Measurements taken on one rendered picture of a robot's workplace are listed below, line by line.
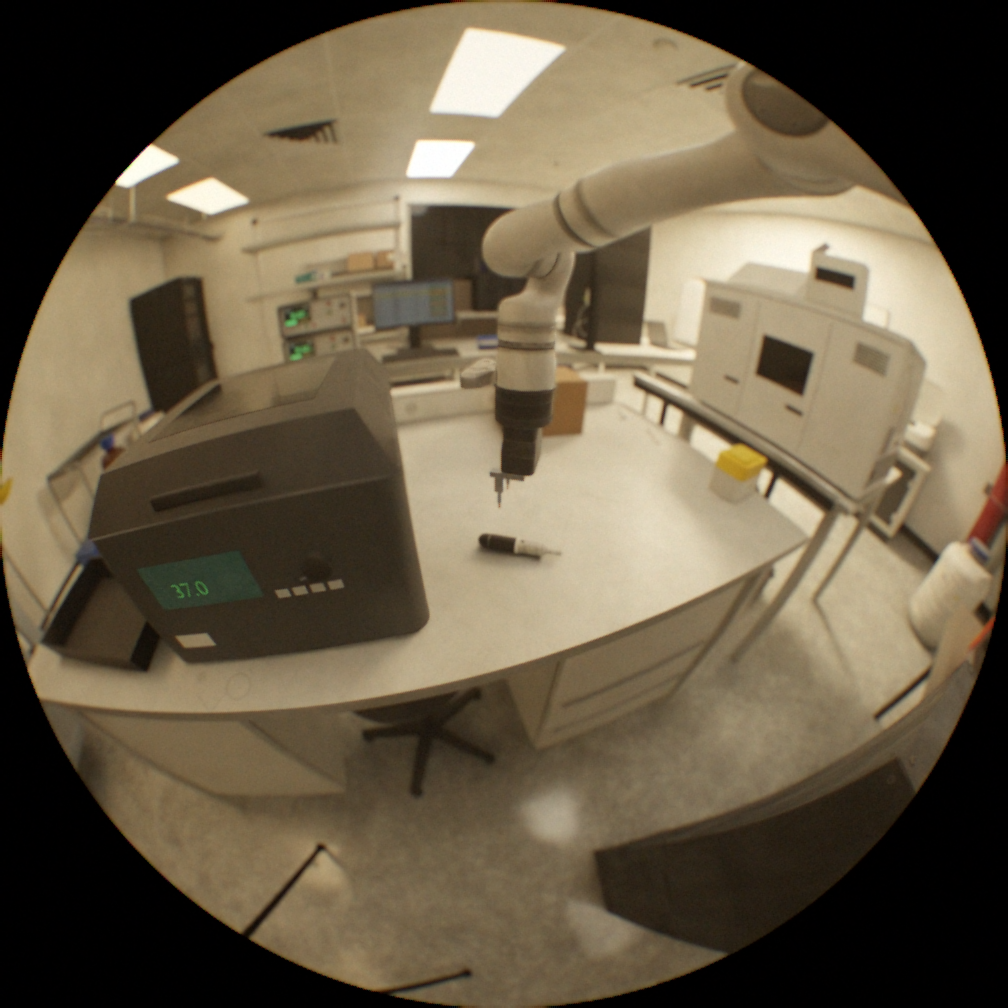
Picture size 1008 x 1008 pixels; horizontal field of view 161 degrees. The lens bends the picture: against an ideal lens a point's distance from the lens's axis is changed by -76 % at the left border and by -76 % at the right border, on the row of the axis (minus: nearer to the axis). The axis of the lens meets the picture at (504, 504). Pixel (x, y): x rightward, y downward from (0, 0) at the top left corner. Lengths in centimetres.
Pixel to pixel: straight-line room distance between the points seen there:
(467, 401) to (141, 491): 92
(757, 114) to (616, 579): 58
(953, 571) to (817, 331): 197
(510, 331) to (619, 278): 240
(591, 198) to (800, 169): 17
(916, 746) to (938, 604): 256
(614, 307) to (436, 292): 127
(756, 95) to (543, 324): 32
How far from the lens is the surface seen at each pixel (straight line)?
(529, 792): 133
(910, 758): 38
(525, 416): 44
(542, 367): 42
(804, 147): 26
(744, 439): 111
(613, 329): 280
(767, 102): 27
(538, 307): 42
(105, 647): 83
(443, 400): 110
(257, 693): 54
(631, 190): 33
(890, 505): 369
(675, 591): 60
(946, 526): 434
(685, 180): 33
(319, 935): 148
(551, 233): 37
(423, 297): 230
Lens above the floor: 131
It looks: 35 degrees down
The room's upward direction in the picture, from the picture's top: 1 degrees clockwise
